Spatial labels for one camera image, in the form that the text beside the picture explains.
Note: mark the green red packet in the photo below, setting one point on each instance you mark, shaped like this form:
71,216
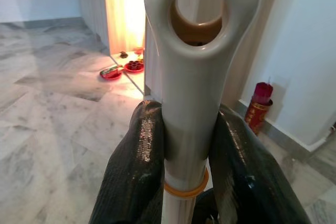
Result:
113,69

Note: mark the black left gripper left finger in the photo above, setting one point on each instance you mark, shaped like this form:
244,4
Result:
136,161

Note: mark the small red cup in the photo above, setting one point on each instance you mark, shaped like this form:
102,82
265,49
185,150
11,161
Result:
139,50

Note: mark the red gold incense tube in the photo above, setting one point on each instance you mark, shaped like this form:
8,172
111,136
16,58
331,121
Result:
256,115

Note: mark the small dark figurine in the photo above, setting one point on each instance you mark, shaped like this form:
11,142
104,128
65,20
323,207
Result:
123,54

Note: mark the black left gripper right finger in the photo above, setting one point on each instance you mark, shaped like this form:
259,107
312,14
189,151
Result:
244,176

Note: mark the dark red incense stick bundle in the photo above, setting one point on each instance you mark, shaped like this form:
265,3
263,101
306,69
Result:
263,91

